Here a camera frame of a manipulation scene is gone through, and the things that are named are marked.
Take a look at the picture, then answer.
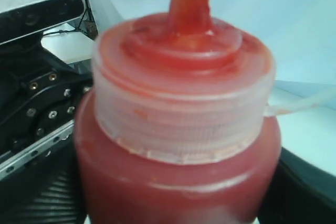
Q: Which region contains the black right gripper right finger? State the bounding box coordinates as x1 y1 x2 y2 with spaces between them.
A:
257 148 335 224

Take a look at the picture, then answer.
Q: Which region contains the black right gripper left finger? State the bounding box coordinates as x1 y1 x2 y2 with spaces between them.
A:
1 141 87 223

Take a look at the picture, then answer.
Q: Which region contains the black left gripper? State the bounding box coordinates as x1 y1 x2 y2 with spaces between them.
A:
1 35 92 179

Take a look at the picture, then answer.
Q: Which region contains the red ketchup squeeze bottle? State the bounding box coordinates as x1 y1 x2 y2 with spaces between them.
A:
73 0 336 224

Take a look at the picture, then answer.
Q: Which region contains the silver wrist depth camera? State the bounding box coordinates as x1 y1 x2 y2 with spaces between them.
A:
1 0 85 44

